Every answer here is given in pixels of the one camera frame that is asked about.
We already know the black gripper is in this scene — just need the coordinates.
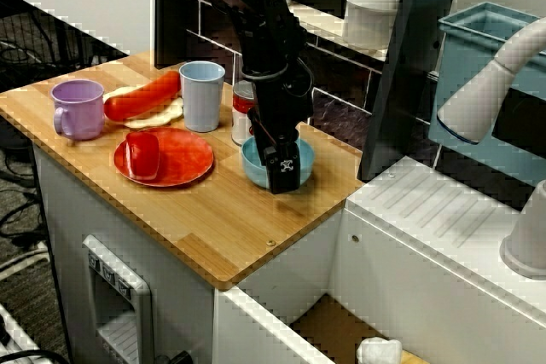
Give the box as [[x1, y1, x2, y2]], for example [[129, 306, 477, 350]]
[[247, 55, 316, 196]]

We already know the light blue plastic bowl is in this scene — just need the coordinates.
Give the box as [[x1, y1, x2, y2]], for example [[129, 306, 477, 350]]
[[240, 135, 317, 190]]

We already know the toy tomato can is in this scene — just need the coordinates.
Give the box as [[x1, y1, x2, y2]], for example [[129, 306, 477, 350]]
[[230, 79, 259, 147]]

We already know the red toy pepper half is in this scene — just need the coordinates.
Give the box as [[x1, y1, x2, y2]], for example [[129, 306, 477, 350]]
[[124, 130, 161, 181]]

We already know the dark tiled backsplash shelf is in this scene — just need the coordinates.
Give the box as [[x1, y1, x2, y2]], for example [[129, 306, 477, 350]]
[[154, 0, 445, 170]]

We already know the pale blue plastic cup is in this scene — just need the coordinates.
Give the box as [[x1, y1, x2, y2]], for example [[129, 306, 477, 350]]
[[178, 61, 227, 134]]

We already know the red plastic plate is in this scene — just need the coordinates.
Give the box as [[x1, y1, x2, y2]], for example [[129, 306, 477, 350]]
[[113, 126, 216, 188]]

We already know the orange toy sausage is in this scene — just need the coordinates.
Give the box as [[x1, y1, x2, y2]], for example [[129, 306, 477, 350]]
[[103, 70, 183, 123]]

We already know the dark slanted panel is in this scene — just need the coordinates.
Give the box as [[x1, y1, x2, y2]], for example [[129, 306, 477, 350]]
[[357, 0, 467, 182]]

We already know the wide white lidded jar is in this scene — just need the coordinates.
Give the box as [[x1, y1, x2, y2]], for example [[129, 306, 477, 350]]
[[341, 0, 404, 52]]

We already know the white toy sink unit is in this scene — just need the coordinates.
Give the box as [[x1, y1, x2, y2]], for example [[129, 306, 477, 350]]
[[212, 154, 546, 364]]

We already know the purple plastic mug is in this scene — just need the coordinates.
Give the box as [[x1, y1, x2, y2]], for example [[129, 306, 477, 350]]
[[49, 78, 107, 142]]

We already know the grey toy faucet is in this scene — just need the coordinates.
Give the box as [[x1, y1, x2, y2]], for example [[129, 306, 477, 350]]
[[436, 17, 546, 280]]

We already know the grey toy dispenser panel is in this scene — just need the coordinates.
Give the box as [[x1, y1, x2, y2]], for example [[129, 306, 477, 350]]
[[81, 233, 154, 364]]

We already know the teal plastic bin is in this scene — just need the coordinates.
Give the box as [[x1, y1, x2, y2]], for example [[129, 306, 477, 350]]
[[427, 1, 546, 204]]

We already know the white toy piece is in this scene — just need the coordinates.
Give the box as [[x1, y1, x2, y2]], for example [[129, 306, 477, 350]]
[[355, 335, 404, 364]]

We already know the grey floor cable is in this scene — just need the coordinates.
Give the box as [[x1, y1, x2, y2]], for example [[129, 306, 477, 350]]
[[0, 239, 49, 280]]

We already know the aluminium frame rail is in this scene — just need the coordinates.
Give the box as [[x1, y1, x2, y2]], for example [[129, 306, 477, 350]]
[[0, 303, 40, 364]]

